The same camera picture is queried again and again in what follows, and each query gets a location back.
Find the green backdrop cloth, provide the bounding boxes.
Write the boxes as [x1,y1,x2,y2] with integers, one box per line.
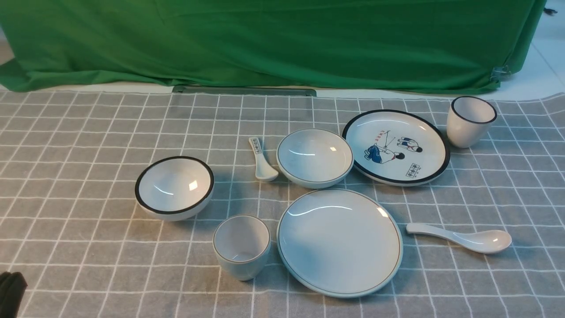
[1,0,546,95]

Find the pale green cup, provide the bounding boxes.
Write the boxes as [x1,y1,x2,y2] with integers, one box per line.
[212,215,271,281]

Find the plain white ceramic spoon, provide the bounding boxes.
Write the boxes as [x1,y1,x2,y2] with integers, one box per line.
[406,223,512,255]

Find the pale green large plate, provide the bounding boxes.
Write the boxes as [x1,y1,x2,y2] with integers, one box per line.
[276,189,403,298]

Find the cartoon plate black rim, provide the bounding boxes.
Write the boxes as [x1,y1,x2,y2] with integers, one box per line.
[341,110,451,186]

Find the small patterned white spoon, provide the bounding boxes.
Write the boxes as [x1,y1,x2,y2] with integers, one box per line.
[249,137,279,182]

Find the pale green rimmed bowl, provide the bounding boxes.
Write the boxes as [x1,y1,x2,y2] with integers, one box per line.
[276,128,354,189]

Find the black rimmed white bowl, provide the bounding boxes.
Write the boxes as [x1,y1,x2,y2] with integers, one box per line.
[134,156,215,222]

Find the grey checked tablecloth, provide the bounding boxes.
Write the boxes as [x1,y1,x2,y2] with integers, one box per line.
[0,91,565,318]

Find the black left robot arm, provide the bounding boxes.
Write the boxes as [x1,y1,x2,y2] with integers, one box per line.
[0,272,28,318]

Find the grey metal bar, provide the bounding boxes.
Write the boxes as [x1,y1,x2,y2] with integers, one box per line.
[172,85,317,97]

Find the black rimmed white cup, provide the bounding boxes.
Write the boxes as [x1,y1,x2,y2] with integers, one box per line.
[446,96,498,148]

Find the metal clip on backdrop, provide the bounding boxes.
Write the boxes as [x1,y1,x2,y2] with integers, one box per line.
[489,66,512,83]

